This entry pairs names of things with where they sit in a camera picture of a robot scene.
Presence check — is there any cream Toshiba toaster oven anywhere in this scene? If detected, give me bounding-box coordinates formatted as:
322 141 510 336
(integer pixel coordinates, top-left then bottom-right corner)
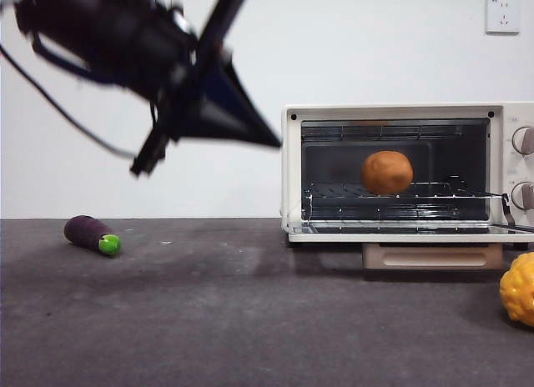
280 102 534 250

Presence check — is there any purple toy eggplant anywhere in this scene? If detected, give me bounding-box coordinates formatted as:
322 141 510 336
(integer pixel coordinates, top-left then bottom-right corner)
63 214 123 258

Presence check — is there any large round oven knob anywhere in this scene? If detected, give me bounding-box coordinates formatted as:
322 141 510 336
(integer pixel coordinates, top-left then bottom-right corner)
511 127 534 156
511 181 534 210

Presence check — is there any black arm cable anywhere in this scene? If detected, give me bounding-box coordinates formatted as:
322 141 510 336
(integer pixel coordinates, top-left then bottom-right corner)
0 43 139 159

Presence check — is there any bumpy yellow toy squash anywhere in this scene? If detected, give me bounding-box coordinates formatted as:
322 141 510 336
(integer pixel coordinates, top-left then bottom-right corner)
499 251 534 326

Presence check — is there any metal wire oven rack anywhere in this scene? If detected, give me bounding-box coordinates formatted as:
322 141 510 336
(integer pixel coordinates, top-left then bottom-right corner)
304 176 508 205

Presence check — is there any glass oven door with handle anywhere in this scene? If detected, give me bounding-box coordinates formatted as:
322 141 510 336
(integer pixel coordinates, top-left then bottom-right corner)
287 221 534 271

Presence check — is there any white wall socket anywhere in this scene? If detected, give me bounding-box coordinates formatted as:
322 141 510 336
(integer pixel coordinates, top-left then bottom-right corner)
484 0 521 35

